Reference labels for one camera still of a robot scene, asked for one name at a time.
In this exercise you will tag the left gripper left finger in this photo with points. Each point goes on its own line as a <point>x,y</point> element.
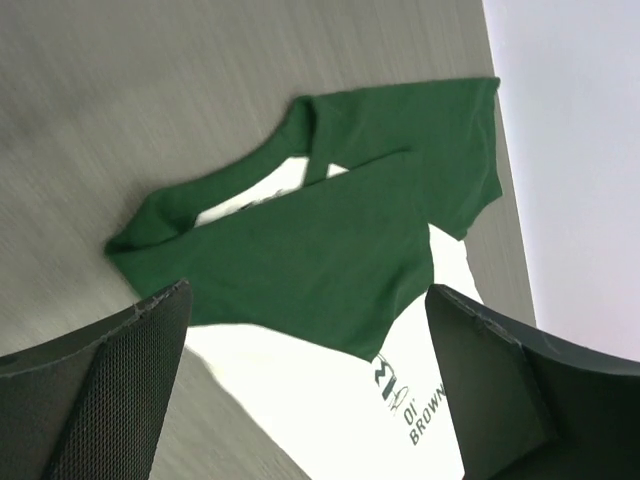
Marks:
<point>91,404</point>

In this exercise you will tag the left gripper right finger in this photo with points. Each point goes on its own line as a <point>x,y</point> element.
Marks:
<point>526,404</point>

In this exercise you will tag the green and white t-shirt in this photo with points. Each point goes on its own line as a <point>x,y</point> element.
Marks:
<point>310,260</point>

